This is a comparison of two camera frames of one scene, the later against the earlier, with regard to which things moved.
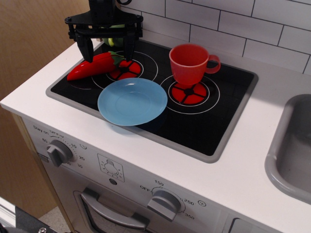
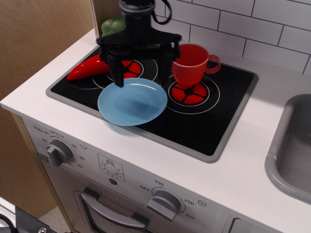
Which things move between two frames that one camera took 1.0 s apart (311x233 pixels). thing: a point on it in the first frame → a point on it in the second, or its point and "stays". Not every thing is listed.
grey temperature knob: (164, 204) stays
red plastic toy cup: (189, 61) stays
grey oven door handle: (138, 221) stays
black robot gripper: (105, 20) → (139, 43)
